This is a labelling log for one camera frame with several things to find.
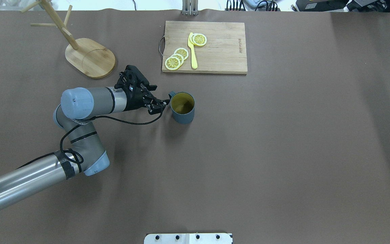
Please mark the aluminium frame post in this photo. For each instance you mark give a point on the aluminium frame post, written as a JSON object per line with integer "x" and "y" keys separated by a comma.
{"x": 189, "y": 8}

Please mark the lemon slice single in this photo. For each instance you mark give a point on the lemon slice single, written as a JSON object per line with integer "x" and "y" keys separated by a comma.
{"x": 199, "y": 39}

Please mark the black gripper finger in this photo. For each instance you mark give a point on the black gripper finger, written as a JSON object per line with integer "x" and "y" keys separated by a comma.
{"x": 156, "y": 108}
{"x": 150, "y": 99}

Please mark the lemon slice far end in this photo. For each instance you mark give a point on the lemon slice far end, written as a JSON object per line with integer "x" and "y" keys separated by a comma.
{"x": 183, "y": 52}

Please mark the dark teal mug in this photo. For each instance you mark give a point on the dark teal mug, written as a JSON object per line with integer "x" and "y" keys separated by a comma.
{"x": 182, "y": 105}

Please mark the lemon slice middle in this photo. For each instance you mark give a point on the lemon slice middle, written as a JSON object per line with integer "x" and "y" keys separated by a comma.
{"x": 179, "y": 57}

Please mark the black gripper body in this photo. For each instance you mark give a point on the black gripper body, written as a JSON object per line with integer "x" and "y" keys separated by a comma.
{"x": 134, "y": 102}

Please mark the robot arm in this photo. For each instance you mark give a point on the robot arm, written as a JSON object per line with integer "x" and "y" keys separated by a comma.
{"x": 80, "y": 150}

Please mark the wooden cup rack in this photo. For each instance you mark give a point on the wooden cup rack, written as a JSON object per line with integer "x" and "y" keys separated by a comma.
{"x": 86, "y": 55}

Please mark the yellow plastic knife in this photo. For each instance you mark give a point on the yellow plastic knife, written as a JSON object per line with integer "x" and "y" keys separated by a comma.
{"x": 194, "y": 63}

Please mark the lemon slice under single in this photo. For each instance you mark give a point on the lemon slice under single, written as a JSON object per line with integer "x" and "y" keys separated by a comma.
{"x": 190, "y": 39}

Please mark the wooden cutting board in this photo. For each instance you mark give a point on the wooden cutting board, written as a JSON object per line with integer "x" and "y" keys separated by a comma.
{"x": 224, "y": 52}

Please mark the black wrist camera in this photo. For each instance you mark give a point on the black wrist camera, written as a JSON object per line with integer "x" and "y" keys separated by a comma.
{"x": 132, "y": 81}

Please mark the white camera pillar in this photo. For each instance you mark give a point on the white camera pillar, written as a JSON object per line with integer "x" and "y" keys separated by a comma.
{"x": 189, "y": 238}

